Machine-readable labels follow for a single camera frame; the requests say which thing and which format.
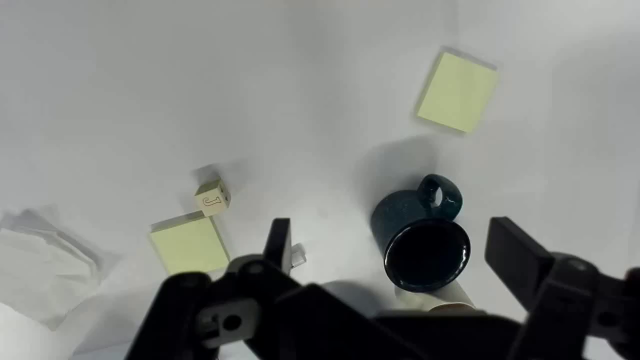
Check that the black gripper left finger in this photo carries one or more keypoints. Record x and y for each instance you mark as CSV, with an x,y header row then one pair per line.
x,y
276,241

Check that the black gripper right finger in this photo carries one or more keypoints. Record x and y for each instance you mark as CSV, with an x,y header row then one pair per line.
x,y
520,261

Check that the small cream wooden block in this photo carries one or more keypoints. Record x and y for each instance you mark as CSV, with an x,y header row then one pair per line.
x,y
212,199

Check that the white foam block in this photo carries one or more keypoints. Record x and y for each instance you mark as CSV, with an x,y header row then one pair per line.
x,y
190,244

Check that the dark teal mug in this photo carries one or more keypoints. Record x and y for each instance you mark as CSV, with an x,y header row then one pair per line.
x,y
423,241

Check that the yellow sticky note pad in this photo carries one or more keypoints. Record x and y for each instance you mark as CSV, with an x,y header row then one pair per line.
x,y
458,91

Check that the crumpled white tissue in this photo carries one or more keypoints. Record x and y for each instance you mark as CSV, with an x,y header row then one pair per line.
x,y
43,262

